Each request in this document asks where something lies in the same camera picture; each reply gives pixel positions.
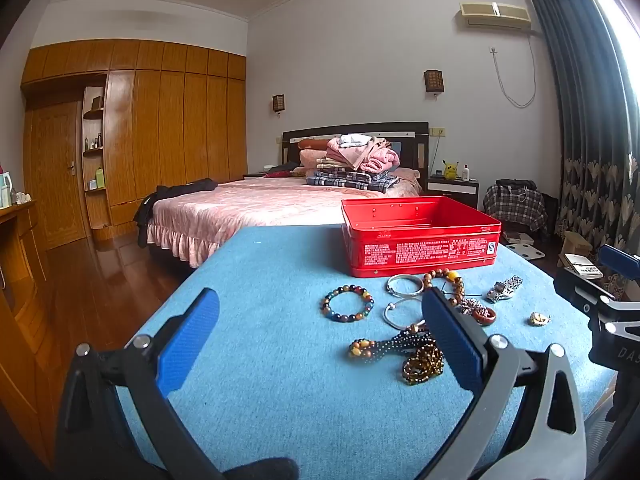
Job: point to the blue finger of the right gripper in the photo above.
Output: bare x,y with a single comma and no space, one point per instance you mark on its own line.
617,260
580,293

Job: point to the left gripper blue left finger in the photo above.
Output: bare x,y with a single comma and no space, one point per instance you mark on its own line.
93,438

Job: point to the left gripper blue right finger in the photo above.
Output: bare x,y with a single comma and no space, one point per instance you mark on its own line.
524,421

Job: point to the silver metal wristwatch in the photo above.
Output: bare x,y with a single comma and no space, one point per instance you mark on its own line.
504,290

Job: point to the silver bangle clasp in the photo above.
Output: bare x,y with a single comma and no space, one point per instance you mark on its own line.
403,314

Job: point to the white box on stool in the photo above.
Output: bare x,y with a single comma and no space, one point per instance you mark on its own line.
581,265

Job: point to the small wooden stool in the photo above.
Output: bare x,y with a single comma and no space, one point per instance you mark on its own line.
574,243

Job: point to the dark patterned curtain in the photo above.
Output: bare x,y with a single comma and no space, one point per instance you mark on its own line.
599,122

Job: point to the wooden side cabinet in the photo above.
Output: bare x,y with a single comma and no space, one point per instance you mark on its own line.
25,299

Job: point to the black white nightstand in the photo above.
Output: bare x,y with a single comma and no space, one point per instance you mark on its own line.
465,192

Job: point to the yellow Pikachu toy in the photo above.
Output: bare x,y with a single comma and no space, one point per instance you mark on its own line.
450,171

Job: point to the silver bangle near box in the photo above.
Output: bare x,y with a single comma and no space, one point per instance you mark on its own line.
404,286

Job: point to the blue table mat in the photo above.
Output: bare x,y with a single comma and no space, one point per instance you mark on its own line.
274,377

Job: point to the red metal tin box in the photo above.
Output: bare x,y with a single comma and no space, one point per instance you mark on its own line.
412,235

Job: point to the black garment on bed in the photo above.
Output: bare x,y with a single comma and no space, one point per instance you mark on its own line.
144,213

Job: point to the pink covered bed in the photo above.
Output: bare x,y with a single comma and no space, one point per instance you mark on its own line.
194,226

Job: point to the dark wooden headboard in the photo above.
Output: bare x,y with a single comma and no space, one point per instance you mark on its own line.
412,136

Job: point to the white electric kettle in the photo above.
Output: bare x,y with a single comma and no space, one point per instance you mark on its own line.
6,186

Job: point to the pile of folded clothes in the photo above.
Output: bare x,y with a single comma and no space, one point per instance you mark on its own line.
352,160

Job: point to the wooden wardrobe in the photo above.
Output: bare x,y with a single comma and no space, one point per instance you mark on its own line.
109,120

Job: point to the right wall lamp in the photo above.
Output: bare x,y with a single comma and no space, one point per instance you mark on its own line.
434,81

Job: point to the wall lamp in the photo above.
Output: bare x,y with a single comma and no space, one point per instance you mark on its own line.
278,103
434,81

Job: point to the wall air conditioner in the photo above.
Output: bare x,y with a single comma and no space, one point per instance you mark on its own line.
495,15

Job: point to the left wall lamp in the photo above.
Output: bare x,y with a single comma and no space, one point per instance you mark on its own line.
278,103

